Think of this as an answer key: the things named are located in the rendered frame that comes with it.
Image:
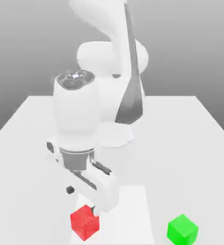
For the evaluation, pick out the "small red cube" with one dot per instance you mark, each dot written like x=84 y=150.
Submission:
x=84 y=224

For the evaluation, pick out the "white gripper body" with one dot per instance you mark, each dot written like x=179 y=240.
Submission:
x=106 y=191

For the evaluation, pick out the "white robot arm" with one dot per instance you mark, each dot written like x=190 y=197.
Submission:
x=77 y=114

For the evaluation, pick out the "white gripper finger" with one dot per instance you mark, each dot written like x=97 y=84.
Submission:
x=96 y=211
x=70 y=189

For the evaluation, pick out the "small green cube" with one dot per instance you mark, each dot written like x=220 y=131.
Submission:
x=181 y=230

